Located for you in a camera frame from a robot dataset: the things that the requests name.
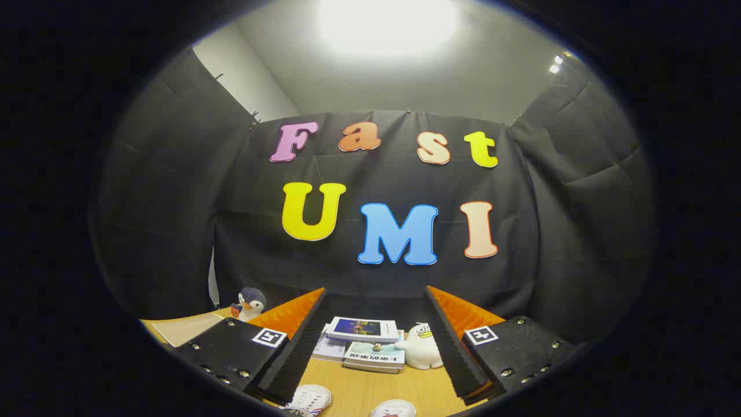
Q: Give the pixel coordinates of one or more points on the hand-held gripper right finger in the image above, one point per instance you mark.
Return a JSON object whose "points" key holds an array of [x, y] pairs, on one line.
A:
{"points": [[454, 359]]}

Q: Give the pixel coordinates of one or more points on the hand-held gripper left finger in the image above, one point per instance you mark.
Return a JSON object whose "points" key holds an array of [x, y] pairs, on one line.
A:
{"points": [[292, 359]]}

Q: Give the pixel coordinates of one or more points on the white canvas shoe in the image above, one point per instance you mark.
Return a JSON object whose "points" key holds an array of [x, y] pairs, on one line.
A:
{"points": [[395, 409], [310, 399]]}

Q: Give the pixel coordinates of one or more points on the beige fabric storage box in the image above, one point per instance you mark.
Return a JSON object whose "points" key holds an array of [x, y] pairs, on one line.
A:
{"points": [[185, 328]]}

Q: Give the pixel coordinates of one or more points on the white duck plush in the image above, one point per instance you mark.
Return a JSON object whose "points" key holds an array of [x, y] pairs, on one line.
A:
{"points": [[419, 350]]}

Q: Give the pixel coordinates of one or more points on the thin white text booklet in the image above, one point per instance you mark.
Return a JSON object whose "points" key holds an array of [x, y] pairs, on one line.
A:
{"points": [[329, 350]]}

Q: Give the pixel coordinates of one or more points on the navy and white penguin plush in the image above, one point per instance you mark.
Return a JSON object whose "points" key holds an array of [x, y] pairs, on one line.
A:
{"points": [[252, 301]]}

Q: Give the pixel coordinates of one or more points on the book with blue picture cover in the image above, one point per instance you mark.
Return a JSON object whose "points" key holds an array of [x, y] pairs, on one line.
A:
{"points": [[362, 328]]}

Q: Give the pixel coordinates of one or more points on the thick white book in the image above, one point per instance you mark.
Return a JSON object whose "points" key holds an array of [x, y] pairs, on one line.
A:
{"points": [[370, 369]]}

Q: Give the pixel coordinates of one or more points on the thick book with pale cover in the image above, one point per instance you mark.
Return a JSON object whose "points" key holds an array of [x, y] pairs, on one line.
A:
{"points": [[373, 354]]}

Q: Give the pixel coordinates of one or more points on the bright ceiling light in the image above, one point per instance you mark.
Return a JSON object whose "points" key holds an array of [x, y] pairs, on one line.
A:
{"points": [[388, 23]]}

